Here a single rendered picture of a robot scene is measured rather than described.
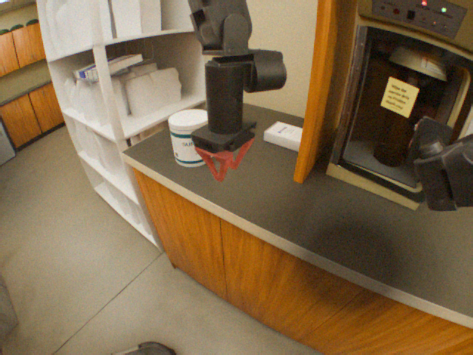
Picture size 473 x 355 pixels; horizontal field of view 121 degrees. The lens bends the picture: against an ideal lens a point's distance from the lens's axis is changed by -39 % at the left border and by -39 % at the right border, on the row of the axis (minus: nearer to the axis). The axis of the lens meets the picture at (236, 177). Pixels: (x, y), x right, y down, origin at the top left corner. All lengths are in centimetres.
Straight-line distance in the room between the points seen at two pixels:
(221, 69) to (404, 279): 55
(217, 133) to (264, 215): 27
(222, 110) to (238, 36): 11
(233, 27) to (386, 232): 57
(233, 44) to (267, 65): 8
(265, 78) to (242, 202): 34
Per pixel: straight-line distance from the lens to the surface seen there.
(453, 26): 57
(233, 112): 32
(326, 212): 59
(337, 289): 65
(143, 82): 123
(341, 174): 70
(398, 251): 61
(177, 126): 64
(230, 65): 31
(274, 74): 35
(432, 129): 46
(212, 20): 29
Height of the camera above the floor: 134
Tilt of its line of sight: 39 degrees down
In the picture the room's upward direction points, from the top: straight up
